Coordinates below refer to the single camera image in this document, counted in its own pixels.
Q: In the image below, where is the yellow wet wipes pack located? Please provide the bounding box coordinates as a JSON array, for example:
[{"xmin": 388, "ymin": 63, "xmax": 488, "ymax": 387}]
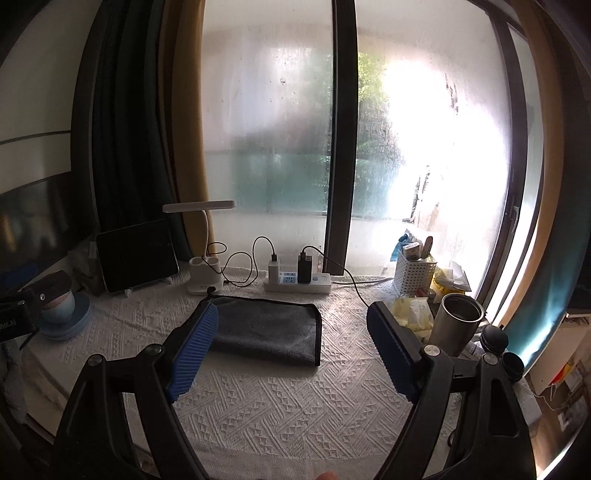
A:
[{"xmin": 392, "ymin": 296, "xmax": 435, "ymax": 333}]

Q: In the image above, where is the black window frame post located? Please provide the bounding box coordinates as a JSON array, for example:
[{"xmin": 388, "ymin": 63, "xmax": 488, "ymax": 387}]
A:
[{"xmin": 323, "ymin": 0, "xmax": 359, "ymax": 276}]

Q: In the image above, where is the white power strip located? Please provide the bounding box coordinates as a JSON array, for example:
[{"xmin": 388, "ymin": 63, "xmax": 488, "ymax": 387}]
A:
[{"xmin": 263, "ymin": 272, "xmax": 332, "ymax": 294}]

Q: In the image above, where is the white textured tablecloth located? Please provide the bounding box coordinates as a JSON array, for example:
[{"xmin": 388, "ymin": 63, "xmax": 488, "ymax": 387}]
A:
[{"xmin": 22, "ymin": 265, "xmax": 467, "ymax": 467}]

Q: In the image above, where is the blue bowl with wooden lid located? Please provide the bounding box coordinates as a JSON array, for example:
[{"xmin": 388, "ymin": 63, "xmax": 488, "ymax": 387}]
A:
[{"xmin": 22, "ymin": 271, "xmax": 92, "ymax": 342}]

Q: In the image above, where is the white desk lamp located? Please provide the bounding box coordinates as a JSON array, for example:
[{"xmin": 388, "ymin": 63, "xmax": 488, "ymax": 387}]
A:
[{"xmin": 163, "ymin": 200, "xmax": 237, "ymax": 296}]

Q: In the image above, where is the dark grey towel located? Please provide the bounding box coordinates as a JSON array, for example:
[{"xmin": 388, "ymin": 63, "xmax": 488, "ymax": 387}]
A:
[{"xmin": 199, "ymin": 296, "xmax": 322, "ymax": 367}]

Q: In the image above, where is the white perforated organizer basket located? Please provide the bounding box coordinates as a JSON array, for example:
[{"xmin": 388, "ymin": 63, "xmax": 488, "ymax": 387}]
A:
[{"xmin": 393, "ymin": 253, "xmax": 437, "ymax": 296}]

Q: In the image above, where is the black monitor screen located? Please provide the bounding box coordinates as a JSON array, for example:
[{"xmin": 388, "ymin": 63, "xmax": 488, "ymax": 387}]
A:
[{"xmin": 0, "ymin": 172, "xmax": 79, "ymax": 278}]

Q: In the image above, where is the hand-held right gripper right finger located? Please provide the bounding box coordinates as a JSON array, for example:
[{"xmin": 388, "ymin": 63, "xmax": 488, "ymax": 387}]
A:
[{"xmin": 366, "ymin": 301, "xmax": 537, "ymax": 480}]

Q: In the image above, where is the dark green curtain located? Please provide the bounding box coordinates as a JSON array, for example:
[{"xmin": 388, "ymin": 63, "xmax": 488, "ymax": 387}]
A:
[{"xmin": 90, "ymin": 0, "xmax": 185, "ymax": 241}]

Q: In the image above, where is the black round bottle cap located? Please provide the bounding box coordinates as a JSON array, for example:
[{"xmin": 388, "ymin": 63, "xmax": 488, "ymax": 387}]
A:
[{"xmin": 479, "ymin": 324, "xmax": 508, "ymax": 355}]

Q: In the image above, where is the tissue pack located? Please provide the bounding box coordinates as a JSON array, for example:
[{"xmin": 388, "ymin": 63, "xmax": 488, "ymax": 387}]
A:
[{"xmin": 431, "ymin": 261, "xmax": 472, "ymax": 294}]

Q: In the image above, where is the stainless steel tumbler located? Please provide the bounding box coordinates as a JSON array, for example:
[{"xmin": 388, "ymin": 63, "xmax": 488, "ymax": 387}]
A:
[{"xmin": 424, "ymin": 292, "xmax": 484, "ymax": 358}]

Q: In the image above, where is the black tablet on stand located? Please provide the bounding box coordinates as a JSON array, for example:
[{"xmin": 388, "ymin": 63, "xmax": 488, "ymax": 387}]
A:
[{"xmin": 95, "ymin": 218, "xmax": 180, "ymax": 296}]

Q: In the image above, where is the black charger plug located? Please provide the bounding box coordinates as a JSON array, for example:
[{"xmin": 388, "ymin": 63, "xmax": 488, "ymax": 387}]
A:
[{"xmin": 296, "ymin": 248, "xmax": 315, "ymax": 284}]

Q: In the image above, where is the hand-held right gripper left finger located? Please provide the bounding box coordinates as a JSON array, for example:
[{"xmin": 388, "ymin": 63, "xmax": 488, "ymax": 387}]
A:
[{"xmin": 54, "ymin": 302, "xmax": 219, "ymax": 480}]

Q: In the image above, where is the black charging cable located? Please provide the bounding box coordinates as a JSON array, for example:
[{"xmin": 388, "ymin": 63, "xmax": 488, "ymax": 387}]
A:
[{"xmin": 206, "ymin": 236, "xmax": 278, "ymax": 289}]

